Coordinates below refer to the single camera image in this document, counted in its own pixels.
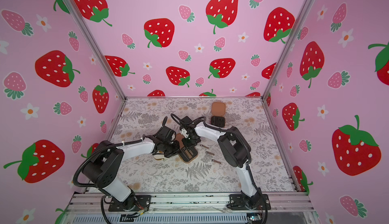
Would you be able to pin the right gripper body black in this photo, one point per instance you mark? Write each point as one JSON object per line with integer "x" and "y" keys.
{"x": 188, "y": 140}

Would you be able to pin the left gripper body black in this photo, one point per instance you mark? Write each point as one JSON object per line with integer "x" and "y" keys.
{"x": 170, "y": 149}

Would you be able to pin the cream nail clipper case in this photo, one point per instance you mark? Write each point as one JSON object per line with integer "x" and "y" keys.
{"x": 159, "y": 156}

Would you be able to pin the light brown nail clipper case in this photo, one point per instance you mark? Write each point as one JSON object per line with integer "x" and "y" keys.
{"x": 187, "y": 155}

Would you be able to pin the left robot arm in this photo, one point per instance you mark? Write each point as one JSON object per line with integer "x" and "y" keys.
{"x": 100, "y": 169}

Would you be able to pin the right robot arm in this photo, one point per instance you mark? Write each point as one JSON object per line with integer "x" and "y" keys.
{"x": 237, "y": 154}

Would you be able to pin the dark brown nail clipper case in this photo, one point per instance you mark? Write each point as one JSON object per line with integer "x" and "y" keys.
{"x": 218, "y": 111}

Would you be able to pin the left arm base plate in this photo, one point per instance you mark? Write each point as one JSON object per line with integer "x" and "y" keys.
{"x": 133, "y": 203}

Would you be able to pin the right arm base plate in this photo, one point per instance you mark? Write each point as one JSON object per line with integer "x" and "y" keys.
{"x": 242, "y": 202}

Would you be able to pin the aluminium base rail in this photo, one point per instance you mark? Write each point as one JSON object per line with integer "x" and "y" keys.
{"x": 193, "y": 202}

